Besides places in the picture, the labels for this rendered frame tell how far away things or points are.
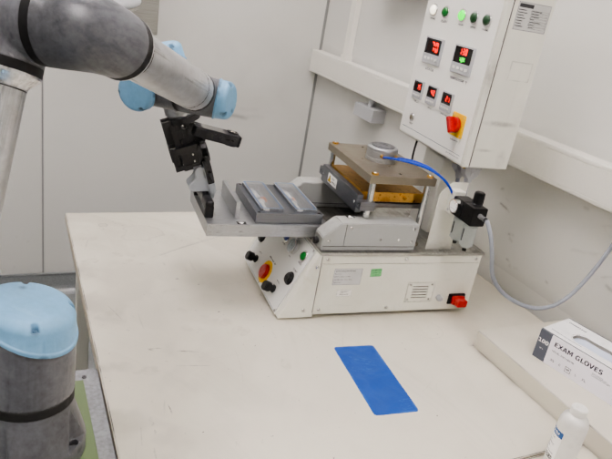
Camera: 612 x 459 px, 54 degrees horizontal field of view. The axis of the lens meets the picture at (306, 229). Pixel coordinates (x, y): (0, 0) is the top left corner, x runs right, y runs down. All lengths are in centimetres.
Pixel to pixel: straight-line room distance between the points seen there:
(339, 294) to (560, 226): 65
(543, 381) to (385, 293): 41
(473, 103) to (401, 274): 44
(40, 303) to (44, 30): 34
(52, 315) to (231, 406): 46
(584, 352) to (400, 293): 44
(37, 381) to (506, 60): 114
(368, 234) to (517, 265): 58
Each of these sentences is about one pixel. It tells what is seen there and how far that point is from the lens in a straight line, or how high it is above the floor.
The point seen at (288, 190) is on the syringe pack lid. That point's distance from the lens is 153.
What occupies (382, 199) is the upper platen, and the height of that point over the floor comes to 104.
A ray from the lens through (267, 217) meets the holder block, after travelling 139.
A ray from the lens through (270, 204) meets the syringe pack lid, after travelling 142.
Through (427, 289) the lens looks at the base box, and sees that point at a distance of 159.
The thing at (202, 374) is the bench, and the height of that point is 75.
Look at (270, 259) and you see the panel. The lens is 157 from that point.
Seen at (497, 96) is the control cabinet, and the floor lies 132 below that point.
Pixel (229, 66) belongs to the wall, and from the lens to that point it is 280.
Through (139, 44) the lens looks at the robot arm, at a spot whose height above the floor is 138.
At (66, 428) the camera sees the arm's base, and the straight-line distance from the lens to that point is 91.
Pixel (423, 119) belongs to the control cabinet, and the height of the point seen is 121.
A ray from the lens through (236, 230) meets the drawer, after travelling 137.
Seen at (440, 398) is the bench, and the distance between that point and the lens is 133.
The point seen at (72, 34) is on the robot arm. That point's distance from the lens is 84.
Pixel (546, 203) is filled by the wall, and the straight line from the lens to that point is 179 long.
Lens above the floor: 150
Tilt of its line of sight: 22 degrees down
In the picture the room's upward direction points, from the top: 10 degrees clockwise
